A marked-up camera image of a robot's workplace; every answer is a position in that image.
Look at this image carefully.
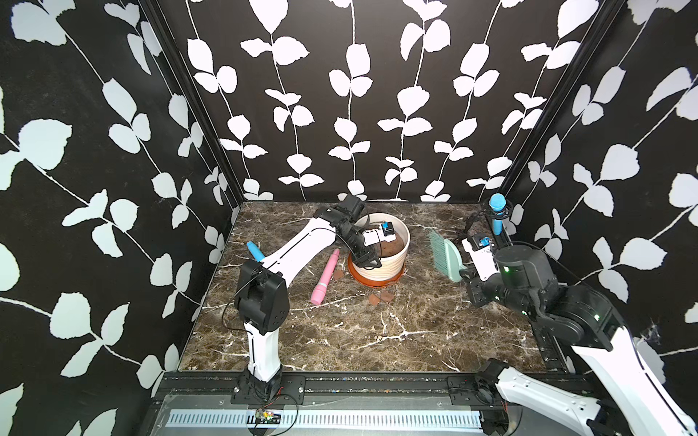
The blue toy microphone on table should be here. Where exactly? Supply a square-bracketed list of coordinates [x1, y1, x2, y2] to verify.
[246, 241, 265, 263]

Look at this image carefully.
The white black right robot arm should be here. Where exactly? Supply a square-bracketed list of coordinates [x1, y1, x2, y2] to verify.
[468, 245, 697, 435]

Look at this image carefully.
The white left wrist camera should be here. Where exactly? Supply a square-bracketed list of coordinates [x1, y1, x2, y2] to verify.
[362, 221, 398, 249]

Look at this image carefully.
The brown mud clay filling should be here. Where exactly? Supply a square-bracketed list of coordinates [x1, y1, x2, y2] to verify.
[378, 234, 405, 258]

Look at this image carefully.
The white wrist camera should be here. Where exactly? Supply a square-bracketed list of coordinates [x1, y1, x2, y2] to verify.
[362, 221, 398, 249]
[462, 234, 498, 282]

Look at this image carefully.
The white slotted cable duct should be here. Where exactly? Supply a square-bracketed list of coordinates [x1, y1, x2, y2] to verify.
[165, 409, 483, 432]

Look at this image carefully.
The pink toy microphone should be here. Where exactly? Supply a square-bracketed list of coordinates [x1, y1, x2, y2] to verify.
[310, 248, 340, 306]

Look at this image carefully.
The small circuit board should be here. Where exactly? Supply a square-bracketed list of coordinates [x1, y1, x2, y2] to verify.
[253, 411, 282, 427]

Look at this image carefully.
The white ceramic pot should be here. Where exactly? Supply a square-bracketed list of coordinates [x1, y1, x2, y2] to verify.
[356, 213, 411, 280]

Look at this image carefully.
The brown mud chunk two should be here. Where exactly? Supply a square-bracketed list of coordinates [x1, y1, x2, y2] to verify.
[380, 291, 394, 303]

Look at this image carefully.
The black front rail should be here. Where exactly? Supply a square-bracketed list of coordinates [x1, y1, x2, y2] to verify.
[155, 372, 505, 409]

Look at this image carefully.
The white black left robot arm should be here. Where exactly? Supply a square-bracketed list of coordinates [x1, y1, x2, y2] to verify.
[234, 195, 382, 384]

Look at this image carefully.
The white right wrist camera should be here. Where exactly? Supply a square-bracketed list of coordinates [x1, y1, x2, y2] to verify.
[462, 234, 498, 282]

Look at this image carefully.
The mint green scrub brush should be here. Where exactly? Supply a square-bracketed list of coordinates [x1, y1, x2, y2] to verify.
[429, 230, 465, 283]

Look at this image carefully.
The orange terracotta saucer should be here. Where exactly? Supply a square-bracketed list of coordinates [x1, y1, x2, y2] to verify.
[347, 256, 405, 288]

